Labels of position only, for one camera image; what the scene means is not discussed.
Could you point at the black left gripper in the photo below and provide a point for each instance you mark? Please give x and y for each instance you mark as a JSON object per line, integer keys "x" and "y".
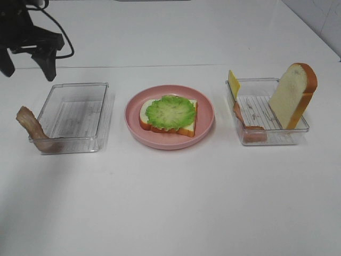
{"x": 18, "y": 30}

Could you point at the bacon strip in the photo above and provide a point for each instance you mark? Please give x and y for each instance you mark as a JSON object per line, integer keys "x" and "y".
{"x": 29, "y": 122}
{"x": 250, "y": 134}

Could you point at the green lettuce leaf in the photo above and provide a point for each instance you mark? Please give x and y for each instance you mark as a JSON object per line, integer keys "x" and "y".
{"x": 171, "y": 112}

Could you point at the bread slice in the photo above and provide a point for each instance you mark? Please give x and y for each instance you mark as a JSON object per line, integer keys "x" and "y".
{"x": 293, "y": 94}
{"x": 188, "y": 131}

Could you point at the yellow cheese slice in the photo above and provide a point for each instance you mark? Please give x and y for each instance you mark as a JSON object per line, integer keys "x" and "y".
{"x": 234, "y": 84}

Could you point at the left clear plastic tray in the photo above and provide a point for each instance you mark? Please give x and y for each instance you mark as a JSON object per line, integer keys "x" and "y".
{"x": 76, "y": 118}

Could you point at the clear plastic tray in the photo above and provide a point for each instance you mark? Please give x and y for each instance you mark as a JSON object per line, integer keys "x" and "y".
{"x": 253, "y": 97}
{"x": 76, "y": 118}

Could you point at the pink round plate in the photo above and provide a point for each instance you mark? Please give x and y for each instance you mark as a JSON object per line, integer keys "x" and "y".
{"x": 169, "y": 141}

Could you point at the right clear plastic tray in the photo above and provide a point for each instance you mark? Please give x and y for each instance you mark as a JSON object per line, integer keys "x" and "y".
{"x": 253, "y": 97}

